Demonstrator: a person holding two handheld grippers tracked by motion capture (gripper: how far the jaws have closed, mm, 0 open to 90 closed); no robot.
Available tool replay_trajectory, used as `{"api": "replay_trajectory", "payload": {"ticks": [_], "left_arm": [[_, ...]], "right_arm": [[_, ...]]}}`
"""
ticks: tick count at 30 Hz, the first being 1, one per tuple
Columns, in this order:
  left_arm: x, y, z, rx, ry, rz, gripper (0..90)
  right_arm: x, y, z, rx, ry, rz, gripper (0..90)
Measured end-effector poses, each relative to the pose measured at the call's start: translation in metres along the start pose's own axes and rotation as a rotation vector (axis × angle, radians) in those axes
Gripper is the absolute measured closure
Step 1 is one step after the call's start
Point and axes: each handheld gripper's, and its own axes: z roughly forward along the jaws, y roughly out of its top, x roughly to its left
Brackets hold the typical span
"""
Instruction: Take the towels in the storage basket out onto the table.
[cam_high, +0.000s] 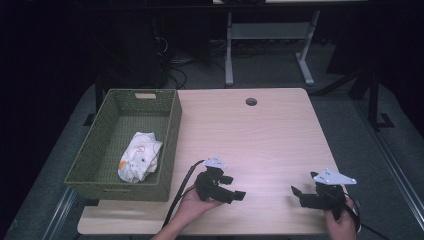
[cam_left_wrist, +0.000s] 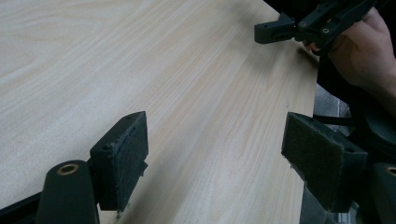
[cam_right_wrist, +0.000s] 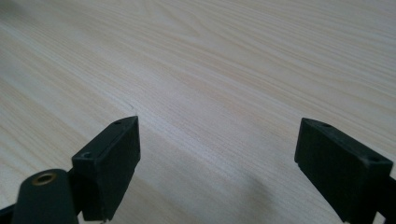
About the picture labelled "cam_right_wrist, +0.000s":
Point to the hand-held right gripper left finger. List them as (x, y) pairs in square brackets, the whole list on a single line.
[(107, 168)]

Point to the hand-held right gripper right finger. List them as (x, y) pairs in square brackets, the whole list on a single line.
[(339, 174)]

